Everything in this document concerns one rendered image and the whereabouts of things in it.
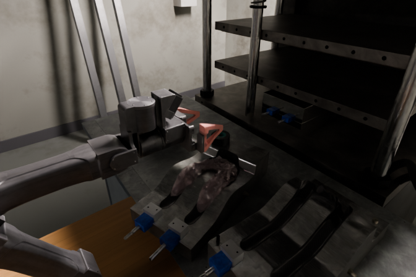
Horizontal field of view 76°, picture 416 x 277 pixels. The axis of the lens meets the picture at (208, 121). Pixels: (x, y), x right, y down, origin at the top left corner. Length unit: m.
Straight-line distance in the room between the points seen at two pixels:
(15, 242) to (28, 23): 2.58
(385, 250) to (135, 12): 3.01
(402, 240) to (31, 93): 3.03
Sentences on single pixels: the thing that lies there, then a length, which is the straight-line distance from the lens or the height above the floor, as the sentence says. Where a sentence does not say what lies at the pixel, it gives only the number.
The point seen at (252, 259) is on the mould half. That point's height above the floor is 0.89.
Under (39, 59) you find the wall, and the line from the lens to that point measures 3.10.
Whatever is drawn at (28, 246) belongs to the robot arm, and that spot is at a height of 1.09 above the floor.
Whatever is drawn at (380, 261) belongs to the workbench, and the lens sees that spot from 1.00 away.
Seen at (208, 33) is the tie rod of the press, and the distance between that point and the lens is 1.78.
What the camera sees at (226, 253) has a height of 0.91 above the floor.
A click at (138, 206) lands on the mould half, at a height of 0.85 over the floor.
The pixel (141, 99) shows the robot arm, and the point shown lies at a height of 1.30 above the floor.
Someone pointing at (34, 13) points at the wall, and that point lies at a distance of 3.04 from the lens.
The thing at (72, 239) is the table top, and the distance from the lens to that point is 1.01.
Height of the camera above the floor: 1.52
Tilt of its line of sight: 28 degrees down
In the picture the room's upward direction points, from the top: straight up
